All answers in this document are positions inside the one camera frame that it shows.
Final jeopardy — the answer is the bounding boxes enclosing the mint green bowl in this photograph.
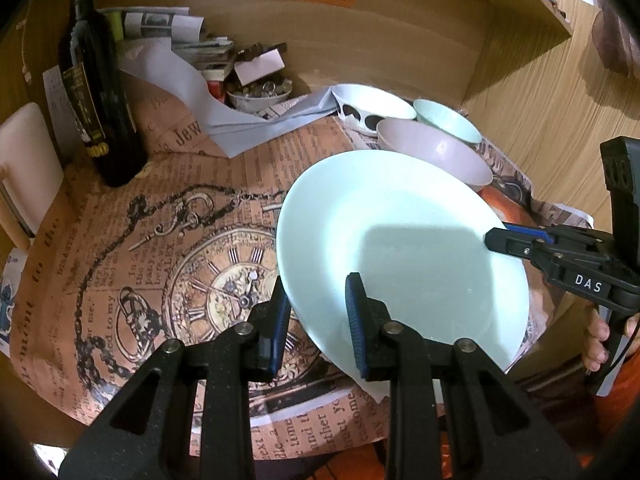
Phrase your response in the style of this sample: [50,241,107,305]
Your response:
[412,98,483,146]

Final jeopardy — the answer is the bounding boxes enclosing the dark wine bottle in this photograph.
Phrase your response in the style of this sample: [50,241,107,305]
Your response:
[57,0,148,188]

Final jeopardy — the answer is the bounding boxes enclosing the crumpled white paper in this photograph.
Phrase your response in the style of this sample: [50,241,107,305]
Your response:
[270,87,346,126]

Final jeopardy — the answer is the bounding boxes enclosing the small bowl of trinkets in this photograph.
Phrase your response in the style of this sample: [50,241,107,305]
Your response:
[226,78,293,115]

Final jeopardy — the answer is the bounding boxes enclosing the blue cartoon sticker card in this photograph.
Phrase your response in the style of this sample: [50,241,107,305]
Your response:
[0,247,23,333]

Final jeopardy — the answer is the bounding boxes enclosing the small white card box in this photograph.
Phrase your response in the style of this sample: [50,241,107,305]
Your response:
[234,50,286,86]

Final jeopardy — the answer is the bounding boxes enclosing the pink curtain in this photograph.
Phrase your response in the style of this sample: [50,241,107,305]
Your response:
[592,0,640,78]

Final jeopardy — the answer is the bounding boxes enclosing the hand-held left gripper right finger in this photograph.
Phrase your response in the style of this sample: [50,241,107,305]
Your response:
[345,272,581,480]

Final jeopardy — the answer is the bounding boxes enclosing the pink mug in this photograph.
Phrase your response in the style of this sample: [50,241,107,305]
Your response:
[0,101,66,238]

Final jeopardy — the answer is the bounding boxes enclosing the lilac bowl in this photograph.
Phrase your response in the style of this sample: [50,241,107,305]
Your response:
[376,118,495,192]

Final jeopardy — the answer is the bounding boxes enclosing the long white paper sheet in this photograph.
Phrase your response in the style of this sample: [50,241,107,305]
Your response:
[117,40,346,158]

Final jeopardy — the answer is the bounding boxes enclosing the person's orange clothing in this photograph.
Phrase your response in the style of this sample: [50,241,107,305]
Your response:
[305,360,640,480]

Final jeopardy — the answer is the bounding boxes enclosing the mint green plate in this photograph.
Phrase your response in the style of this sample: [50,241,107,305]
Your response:
[275,149,531,376]

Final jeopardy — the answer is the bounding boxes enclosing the white bowl with black spots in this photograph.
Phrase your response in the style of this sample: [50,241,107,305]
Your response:
[330,83,417,133]

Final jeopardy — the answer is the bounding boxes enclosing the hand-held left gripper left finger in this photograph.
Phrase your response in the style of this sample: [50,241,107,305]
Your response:
[60,275,293,480]

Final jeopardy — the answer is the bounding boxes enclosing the brown vintage print paper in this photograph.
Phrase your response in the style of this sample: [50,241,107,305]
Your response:
[10,87,501,461]

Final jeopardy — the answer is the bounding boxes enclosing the person's right hand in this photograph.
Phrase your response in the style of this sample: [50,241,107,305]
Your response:
[581,305,612,375]

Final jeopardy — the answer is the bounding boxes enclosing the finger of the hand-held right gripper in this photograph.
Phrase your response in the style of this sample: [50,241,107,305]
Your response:
[484,227,558,273]
[501,222,613,251]

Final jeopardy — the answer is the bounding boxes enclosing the car print newspaper sheet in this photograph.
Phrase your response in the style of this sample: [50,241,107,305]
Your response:
[340,110,593,233]

